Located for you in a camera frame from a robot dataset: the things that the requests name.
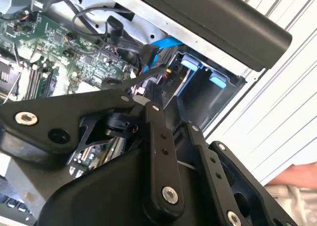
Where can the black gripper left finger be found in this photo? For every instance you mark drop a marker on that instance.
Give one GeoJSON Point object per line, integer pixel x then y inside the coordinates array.
{"type": "Point", "coordinates": [49, 117]}

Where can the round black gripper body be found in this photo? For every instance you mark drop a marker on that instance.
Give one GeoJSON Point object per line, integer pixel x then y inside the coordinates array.
{"type": "Point", "coordinates": [106, 193]}

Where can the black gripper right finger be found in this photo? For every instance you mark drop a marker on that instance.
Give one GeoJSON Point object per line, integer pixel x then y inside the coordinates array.
{"type": "Point", "coordinates": [215, 176]}

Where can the hard disk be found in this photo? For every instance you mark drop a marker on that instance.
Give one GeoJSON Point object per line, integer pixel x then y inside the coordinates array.
{"type": "Point", "coordinates": [203, 79]}

